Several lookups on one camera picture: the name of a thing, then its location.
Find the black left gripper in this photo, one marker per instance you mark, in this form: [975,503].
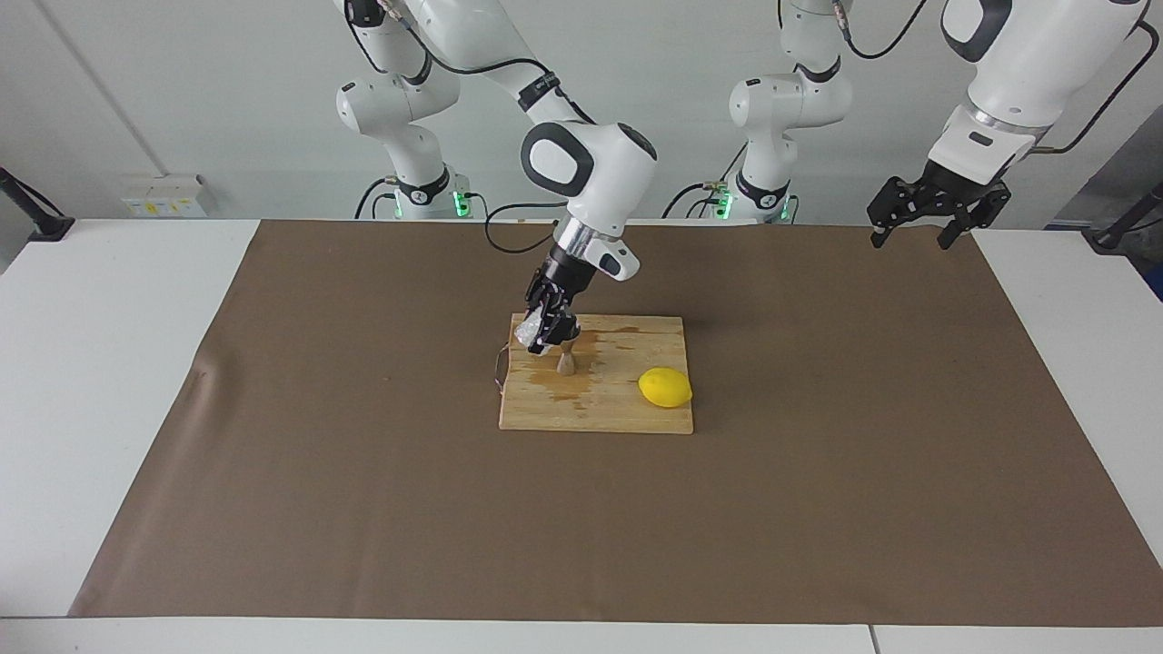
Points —
[959,186]

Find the brown paper table mat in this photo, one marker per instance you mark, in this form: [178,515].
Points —
[363,500]

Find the metal jigger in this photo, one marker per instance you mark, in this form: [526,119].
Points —
[566,363]

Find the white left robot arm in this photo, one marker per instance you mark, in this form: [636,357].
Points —
[1027,64]

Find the wooden cutting board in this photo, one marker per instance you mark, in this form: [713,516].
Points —
[618,409]

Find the black clamp stand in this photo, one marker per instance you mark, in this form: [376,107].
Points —
[50,227]
[1113,238]

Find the yellow lemon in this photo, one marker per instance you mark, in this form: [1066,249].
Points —
[665,388]

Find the clear textured cup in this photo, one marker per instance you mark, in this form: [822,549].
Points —
[525,334]

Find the white wall socket box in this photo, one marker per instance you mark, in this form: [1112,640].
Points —
[164,195]

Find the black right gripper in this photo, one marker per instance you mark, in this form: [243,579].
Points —
[563,280]

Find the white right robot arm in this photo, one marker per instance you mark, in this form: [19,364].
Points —
[591,173]

